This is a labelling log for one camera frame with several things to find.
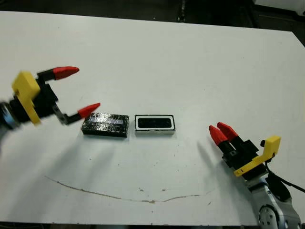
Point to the small black camera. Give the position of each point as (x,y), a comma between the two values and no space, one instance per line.
(155,122)

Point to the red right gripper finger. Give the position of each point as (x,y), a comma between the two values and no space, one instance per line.
(218,136)
(228,132)

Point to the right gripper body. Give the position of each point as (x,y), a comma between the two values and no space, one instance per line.
(245,157)

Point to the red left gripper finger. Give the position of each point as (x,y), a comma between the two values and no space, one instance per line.
(88,110)
(62,72)

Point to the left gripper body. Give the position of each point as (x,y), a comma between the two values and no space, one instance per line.
(45,100)

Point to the white camera box base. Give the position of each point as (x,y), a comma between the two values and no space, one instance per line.
(155,132)

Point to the dark metal post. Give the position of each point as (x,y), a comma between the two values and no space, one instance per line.
(181,9)

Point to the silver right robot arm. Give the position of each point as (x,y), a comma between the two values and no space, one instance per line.
(271,210)

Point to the black foil-wrapped block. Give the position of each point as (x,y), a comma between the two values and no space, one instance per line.
(104,124)

